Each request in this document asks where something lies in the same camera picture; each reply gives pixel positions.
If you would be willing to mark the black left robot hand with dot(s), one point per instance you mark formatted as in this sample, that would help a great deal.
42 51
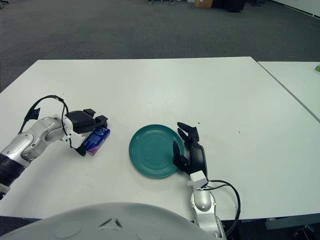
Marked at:
80 121

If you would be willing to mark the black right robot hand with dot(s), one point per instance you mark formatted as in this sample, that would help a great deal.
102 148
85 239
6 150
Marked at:
197 158

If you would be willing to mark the blue gum pack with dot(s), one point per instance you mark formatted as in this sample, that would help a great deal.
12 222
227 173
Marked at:
96 140

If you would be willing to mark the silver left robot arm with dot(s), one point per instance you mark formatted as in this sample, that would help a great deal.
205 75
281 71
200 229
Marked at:
30 140

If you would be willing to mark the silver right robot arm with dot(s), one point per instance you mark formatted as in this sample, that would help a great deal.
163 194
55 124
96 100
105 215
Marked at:
201 200

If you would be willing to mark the teal ribbed plate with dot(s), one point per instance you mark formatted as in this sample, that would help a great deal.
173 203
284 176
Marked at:
152 150

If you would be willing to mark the grey robot torso shell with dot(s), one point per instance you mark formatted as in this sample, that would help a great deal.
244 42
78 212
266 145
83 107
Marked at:
75 222

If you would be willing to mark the adjacent white table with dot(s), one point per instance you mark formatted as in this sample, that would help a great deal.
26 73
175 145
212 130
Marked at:
295 82

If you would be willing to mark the small green item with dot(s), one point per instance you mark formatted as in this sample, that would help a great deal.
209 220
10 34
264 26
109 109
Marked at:
318 68

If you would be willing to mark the brown cardboard box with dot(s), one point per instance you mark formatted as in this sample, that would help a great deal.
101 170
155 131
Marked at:
203 3

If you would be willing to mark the black cabinet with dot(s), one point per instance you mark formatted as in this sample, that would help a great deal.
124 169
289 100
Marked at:
230 5

